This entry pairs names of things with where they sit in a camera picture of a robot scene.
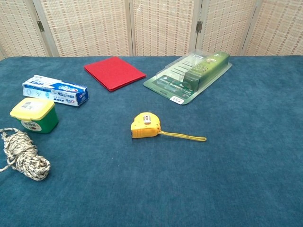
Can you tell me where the yellow tape measure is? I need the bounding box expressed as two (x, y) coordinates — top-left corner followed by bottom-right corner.
(130, 112), (207, 142)

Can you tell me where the green power strip blister pack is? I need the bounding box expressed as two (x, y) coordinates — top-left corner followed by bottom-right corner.
(143, 49), (233, 105)

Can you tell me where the red folded cloth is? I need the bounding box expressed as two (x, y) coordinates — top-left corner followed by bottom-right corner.
(84, 56), (147, 92)

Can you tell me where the blue table cloth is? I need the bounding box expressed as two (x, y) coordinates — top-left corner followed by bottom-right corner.
(0, 55), (303, 227)

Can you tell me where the blue white toothpaste box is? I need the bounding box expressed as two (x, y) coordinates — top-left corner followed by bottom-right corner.
(22, 74), (89, 107)

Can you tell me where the woven folding screen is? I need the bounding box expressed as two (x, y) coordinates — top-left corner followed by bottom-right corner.
(0, 0), (303, 61)

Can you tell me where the green tub with yellow lid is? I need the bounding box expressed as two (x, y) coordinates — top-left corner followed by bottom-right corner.
(9, 97), (59, 134)

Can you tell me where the speckled beige rope bundle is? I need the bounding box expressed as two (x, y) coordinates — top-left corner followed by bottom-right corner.
(0, 127), (52, 182)

